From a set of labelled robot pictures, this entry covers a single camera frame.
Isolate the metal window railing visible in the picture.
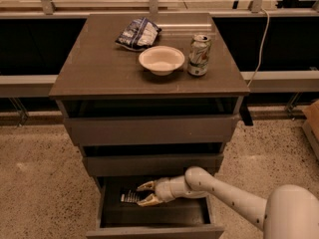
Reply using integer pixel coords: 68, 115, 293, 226
0, 0, 319, 18

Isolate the blue white chip bag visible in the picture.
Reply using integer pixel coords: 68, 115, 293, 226
116, 17, 161, 51

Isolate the cardboard box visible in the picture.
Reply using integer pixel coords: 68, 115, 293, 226
302, 101, 319, 159

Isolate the white bowl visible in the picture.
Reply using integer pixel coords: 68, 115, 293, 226
139, 46, 184, 76

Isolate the grey drawer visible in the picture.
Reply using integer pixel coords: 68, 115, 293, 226
65, 116, 239, 146
83, 153, 223, 176
86, 176, 224, 239

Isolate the grey middle drawer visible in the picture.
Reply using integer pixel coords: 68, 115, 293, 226
83, 153, 223, 176

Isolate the grey top drawer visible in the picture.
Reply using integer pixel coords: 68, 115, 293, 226
65, 116, 239, 146

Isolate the white cable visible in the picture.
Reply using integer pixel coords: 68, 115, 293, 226
246, 7, 271, 88

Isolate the green white soda can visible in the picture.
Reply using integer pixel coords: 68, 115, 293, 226
187, 34, 211, 77

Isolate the grey drawer cabinet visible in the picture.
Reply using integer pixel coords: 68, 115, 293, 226
48, 12, 251, 239

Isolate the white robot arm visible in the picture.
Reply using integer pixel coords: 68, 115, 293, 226
138, 166, 319, 239

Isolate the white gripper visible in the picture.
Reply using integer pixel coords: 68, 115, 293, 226
137, 176, 189, 207

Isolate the grey bottom drawer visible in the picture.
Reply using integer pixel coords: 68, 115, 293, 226
86, 176, 224, 239

